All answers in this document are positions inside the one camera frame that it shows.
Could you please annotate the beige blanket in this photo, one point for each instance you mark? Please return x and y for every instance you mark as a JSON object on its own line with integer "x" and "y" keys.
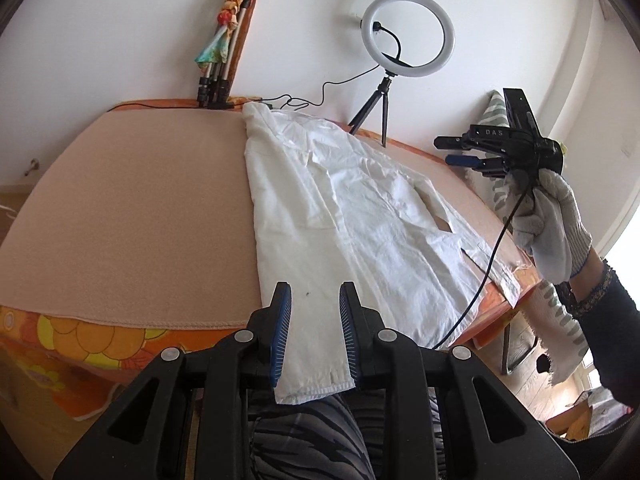
{"x": 125, "y": 210}

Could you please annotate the orange padded board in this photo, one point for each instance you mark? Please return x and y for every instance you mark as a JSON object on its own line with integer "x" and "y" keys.
{"x": 246, "y": 35}

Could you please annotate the person's right forearm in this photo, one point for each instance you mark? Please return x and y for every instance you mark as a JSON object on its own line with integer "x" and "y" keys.
{"x": 615, "y": 335}

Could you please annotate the small black tripod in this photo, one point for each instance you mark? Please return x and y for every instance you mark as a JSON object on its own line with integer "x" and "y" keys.
{"x": 385, "y": 110}

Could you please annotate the colourful patterned cloth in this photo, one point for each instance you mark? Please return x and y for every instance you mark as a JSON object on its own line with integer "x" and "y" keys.
{"x": 215, "y": 50}

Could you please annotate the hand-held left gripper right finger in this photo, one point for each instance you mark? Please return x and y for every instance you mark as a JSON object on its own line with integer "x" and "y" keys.
{"x": 348, "y": 330}

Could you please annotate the grey patterned white cloth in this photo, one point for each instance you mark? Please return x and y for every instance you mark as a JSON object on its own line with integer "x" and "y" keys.
{"x": 555, "y": 330}

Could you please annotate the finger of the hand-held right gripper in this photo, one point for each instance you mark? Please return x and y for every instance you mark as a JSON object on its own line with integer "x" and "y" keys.
{"x": 465, "y": 160}
{"x": 450, "y": 142}

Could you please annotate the folded silver tripod stand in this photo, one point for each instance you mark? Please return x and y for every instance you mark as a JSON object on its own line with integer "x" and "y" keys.
{"x": 220, "y": 85}

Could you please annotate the person's right hand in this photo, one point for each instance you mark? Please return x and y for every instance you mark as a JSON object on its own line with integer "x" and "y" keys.
{"x": 555, "y": 225}

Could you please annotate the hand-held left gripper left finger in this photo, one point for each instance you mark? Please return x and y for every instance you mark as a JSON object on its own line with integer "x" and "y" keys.
{"x": 281, "y": 330}

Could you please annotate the person's leg in striped pants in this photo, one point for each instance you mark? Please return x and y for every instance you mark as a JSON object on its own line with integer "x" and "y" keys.
{"x": 310, "y": 440}

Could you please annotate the white shirt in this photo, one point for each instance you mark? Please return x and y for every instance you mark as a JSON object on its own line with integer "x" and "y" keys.
{"x": 350, "y": 210}

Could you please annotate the black chair frame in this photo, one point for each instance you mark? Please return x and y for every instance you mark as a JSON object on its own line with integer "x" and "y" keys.
{"x": 506, "y": 355}

